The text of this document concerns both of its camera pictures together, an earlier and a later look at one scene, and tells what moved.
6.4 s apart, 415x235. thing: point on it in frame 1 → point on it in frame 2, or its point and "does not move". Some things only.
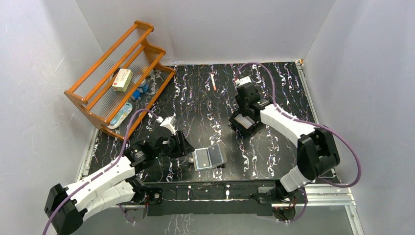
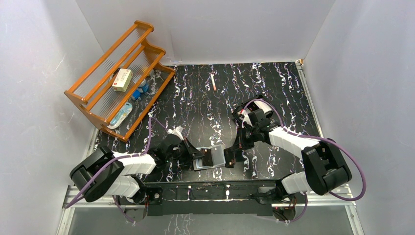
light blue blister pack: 125,110 does not move
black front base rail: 245,197 does not move
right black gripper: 240,105 → 241,142
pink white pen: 213,82 does not move
